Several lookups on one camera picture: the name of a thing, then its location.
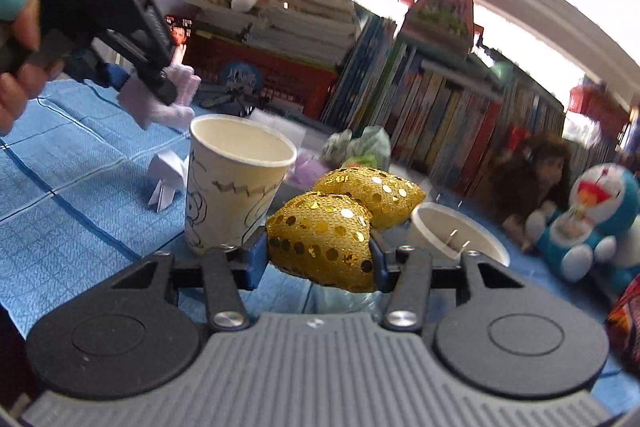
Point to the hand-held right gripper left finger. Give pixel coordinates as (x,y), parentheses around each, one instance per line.
(257,257)

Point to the red plastic crate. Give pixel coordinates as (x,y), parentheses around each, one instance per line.
(290,72)

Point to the blue cat plush toy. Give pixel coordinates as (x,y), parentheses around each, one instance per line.
(585,227)

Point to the orange and red toy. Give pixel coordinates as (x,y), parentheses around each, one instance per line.
(627,322)

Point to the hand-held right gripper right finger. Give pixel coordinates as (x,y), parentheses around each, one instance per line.
(377,263)

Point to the purple pompom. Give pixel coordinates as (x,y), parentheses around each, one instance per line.
(306,172)

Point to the row of upright books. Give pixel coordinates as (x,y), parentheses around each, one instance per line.
(430,117)

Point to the red plastic basket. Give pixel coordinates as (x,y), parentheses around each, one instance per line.
(597,107)

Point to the person's left hand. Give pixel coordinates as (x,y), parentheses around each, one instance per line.
(15,102)

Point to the lavender fuzzy soft cloth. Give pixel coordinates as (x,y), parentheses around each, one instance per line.
(165,102)

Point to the triangular house-shaped box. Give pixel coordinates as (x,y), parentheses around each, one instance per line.
(445,12)

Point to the white folded paper figure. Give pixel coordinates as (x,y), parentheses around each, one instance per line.
(167,179)

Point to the blue round card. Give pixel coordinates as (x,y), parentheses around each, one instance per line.
(242,76)

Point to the gold sequin bow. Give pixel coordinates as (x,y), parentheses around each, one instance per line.
(325,227)

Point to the white shallow tray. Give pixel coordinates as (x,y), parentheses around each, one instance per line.
(280,127)

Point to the brown-haired doll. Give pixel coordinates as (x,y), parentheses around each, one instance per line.
(530,177)

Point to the paper cup with line drawing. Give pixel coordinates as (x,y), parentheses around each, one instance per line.
(225,197)

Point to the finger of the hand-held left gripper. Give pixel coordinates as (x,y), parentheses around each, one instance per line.
(112,76)
(155,57)

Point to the paper cup with blue print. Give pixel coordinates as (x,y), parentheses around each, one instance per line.
(450,232)

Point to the stack of flat books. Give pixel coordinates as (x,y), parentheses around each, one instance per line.
(295,27)

